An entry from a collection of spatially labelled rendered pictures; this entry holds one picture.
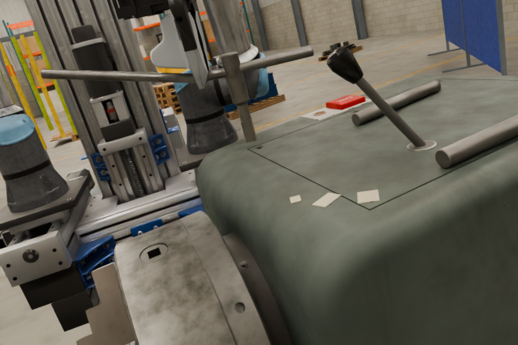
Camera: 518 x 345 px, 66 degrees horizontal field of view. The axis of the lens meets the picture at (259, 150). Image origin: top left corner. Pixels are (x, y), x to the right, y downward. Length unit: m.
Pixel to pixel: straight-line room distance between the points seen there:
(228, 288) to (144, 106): 0.93
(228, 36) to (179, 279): 0.71
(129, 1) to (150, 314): 0.33
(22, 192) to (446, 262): 1.01
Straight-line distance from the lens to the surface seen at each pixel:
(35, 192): 1.18
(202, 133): 1.12
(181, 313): 0.46
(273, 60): 0.50
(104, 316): 0.60
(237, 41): 1.05
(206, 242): 0.49
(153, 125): 1.32
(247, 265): 0.52
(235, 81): 0.50
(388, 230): 0.39
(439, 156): 0.49
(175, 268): 0.48
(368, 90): 0.52
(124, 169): 1.26
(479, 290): 0.49
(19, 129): 1.18
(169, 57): 0.49
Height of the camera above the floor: 1.45
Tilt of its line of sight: 17 degrees down
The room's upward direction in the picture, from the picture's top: 15 degrees counter-clockwise
